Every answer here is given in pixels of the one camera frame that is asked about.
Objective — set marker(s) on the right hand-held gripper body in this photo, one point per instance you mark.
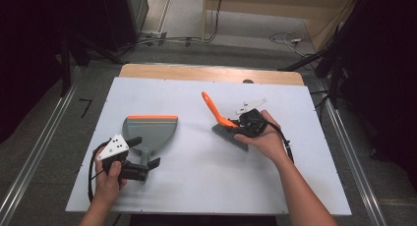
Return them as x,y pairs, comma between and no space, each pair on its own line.
254,123

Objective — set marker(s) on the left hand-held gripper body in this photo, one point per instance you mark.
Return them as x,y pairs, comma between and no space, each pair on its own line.
113,149

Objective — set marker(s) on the grey dustpan with orange edge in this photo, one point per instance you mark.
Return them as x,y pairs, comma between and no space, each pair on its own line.
150,134

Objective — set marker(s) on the orange brush with grey bristles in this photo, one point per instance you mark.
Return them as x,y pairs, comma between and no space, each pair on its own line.
218,113

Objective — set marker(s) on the person's right hand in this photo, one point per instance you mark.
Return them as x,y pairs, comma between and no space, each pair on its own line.
270,142

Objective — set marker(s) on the person's left hand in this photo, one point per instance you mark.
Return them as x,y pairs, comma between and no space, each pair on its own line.
108,186

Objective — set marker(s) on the white work board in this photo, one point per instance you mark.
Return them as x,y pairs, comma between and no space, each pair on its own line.
209,173

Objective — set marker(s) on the wooden table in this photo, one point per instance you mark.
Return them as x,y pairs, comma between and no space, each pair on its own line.
196,72

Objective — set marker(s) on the black stand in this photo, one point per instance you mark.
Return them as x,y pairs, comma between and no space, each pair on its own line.
334,75
65,62

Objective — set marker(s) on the light wooden shelf unit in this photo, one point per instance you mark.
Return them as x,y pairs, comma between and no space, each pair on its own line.
262,1

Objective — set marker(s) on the dark cabinet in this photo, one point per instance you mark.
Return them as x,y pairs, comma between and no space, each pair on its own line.
124,16

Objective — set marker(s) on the metal floor rail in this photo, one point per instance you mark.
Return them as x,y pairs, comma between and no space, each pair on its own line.
357,173
39,144

